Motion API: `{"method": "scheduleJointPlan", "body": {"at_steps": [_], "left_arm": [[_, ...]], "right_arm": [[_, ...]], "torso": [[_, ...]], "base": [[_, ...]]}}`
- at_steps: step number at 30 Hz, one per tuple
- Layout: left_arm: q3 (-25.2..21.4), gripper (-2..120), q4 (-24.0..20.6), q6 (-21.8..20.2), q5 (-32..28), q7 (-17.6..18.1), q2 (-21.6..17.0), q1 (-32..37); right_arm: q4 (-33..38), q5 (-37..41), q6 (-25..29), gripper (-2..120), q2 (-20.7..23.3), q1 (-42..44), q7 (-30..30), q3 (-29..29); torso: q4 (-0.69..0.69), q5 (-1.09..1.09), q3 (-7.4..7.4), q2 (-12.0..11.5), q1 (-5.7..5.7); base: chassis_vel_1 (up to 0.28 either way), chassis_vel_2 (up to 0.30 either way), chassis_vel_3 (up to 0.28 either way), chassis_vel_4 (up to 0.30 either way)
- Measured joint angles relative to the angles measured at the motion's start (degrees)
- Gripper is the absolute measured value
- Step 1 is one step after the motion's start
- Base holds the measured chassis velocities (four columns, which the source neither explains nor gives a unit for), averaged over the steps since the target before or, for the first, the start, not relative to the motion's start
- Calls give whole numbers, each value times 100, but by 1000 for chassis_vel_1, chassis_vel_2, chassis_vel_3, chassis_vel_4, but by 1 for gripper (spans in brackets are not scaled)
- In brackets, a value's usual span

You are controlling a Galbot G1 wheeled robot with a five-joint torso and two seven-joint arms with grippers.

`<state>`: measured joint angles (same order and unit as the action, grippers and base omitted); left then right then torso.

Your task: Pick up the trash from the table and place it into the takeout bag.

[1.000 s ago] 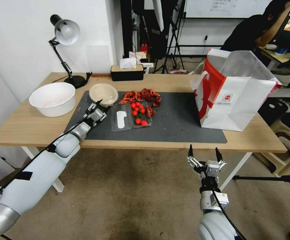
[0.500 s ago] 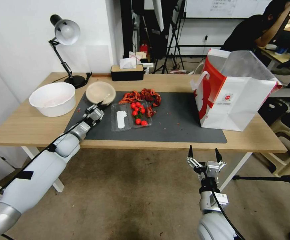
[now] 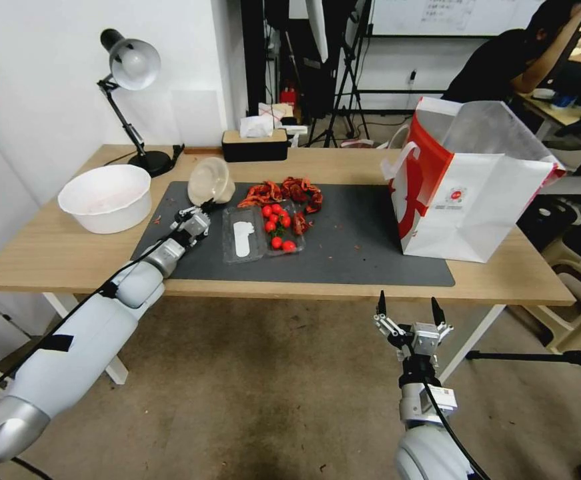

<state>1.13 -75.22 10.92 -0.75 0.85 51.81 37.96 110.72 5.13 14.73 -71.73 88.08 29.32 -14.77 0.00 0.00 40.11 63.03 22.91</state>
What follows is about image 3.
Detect black tissue box wooden lid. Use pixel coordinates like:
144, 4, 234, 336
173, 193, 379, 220
221, 128, 290, 163

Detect wooden side desk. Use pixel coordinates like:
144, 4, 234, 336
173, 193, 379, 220
512, 89, 581, 151

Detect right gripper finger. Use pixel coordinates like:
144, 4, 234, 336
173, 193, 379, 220
372, 289, 414, 351
430, 297, 455, 347

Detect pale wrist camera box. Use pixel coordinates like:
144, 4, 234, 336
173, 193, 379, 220
185, 211, 213, 237
412, 322, 444, 357

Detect red white delivery bag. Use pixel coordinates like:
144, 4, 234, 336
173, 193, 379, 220
380, 96, 567, 265

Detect white plastic basin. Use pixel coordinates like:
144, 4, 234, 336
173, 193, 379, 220
57, 165, 153, 235

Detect dried red chilli pile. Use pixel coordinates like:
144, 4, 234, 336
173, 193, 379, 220
237, 175, 325, 215

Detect white tissue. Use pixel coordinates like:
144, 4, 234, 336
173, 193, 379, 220
239, 115, 274, 139

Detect black tripod leg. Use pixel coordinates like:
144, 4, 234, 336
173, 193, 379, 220
465, 349, 581, 397

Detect white softbox panel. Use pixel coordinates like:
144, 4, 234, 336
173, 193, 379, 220
304, 0, 331, 64

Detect wooden table white legs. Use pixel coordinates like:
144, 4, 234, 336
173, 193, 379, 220
0, 143, 577, 386

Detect black desk lamp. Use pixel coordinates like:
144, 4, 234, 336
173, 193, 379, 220
95, 28, 173, 179

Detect dark grey table mat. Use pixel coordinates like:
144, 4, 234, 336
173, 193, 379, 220
131, 181, 456, 288

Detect black light stand tripod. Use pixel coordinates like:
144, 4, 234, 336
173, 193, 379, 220
306, 0, 374, 149

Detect red fire extinguisher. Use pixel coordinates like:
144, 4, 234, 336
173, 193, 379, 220
279, 85, 302, 123

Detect clear disposable takeout box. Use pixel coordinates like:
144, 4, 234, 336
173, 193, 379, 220
221, 201, 308, 266

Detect black plastic stool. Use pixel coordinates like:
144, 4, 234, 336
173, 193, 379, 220
518, 195, 581, 240

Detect person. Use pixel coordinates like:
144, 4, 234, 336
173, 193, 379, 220
440, 0, 581, 104

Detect whiteboard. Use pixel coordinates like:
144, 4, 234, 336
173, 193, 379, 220
370, 0, 549, 37

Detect translucent beige plastic bowl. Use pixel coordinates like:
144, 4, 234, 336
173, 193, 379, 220
188, 157, 237, 207

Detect beige plastic stool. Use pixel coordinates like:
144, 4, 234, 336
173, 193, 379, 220
520, 219, 581, 357

